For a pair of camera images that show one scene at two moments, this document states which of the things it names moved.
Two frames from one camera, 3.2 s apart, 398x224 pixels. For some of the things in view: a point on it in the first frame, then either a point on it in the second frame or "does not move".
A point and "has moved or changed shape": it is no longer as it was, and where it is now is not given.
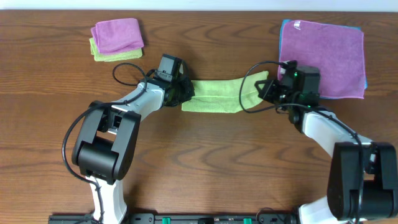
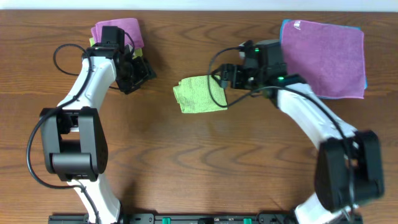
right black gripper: [274, 91] to [236, 76]
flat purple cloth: [338, 51] does not move
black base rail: [181, 218] does not move
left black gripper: [187, 88] to [140, 72]
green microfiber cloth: [224, 96] has moved or changed shape
